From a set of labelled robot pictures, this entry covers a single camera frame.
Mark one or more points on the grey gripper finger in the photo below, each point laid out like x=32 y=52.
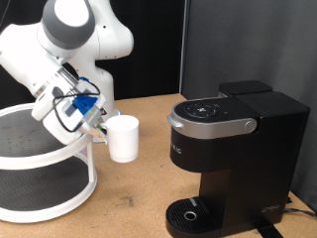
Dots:
x=94 y=130

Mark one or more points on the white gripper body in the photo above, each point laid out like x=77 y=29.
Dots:
x=56 y=129

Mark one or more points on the black Keurig coffee machine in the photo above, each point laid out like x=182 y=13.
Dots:
x=251 y=158

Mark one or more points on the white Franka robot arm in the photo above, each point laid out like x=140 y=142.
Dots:
x=29 y=56

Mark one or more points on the white two-tier turntable shelf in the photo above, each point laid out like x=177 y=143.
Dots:
x=43 y=185

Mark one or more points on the black curtain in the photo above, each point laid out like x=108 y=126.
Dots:
x=155 y=49

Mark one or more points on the grey partition panel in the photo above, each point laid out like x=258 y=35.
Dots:
x=247 y=39

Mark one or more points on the black tape strip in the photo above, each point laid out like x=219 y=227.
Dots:
x=269 y=229

